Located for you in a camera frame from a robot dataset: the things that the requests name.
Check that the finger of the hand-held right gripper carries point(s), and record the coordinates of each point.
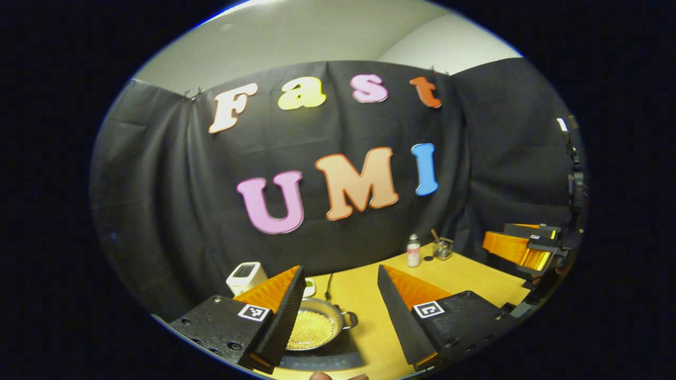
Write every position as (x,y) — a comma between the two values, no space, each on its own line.
(531,230)
(512,248)

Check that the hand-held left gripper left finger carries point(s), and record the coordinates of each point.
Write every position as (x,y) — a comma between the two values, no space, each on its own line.
(285,327)

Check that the glass utensil holder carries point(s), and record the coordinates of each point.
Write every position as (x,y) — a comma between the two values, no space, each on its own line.
(442,250)

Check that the small clear bottle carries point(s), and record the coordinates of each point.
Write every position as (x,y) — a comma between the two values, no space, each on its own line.
(413,254)

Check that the wooden stick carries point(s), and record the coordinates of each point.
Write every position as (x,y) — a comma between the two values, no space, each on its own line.
(434,235)

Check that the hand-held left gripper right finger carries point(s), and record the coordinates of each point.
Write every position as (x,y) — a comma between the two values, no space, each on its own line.
(401,327)

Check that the white toaster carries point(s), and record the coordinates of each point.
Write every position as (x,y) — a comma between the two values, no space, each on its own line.
(245,274)

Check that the black backdrop cloth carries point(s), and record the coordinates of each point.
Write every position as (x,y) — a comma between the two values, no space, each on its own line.
(158,184)

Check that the black induction cooktop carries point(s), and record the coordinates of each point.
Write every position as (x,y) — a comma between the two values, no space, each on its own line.
(343,351)

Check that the white divided dish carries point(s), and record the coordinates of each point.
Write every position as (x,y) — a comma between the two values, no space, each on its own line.
(310,287)

